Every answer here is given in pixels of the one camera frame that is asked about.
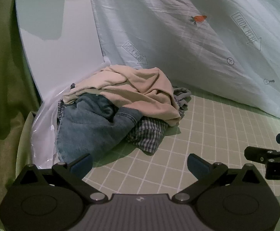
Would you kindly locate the grey striped garment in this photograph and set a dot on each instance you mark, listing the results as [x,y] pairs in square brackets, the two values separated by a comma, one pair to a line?
[182,96]

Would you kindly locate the blue denim jeans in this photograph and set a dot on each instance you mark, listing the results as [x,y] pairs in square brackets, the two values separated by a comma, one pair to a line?
[87,127]

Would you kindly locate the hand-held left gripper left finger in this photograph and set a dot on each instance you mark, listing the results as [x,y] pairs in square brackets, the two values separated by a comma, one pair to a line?
[83,165]

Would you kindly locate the plaid shirt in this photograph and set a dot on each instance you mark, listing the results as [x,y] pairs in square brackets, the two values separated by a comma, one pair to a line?
[147,134]

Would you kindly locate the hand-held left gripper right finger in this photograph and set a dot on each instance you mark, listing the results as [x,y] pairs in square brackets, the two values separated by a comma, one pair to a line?
[196,164]

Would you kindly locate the pink garment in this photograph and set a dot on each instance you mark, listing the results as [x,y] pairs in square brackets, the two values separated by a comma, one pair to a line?
[140,89]

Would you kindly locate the white board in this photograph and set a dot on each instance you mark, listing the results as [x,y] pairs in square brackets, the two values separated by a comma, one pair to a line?
[58,33]

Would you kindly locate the green curtain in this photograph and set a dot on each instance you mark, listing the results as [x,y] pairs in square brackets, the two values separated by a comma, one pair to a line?
[3,77]

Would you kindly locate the green grid mat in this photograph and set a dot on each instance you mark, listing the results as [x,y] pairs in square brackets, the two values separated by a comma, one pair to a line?
[214,137]

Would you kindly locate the light blue printed blanket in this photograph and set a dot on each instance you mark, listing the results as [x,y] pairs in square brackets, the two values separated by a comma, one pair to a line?
[190,41]

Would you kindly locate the clear plastic sheet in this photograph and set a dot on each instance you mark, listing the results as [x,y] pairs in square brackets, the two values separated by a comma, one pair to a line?
[45,125]

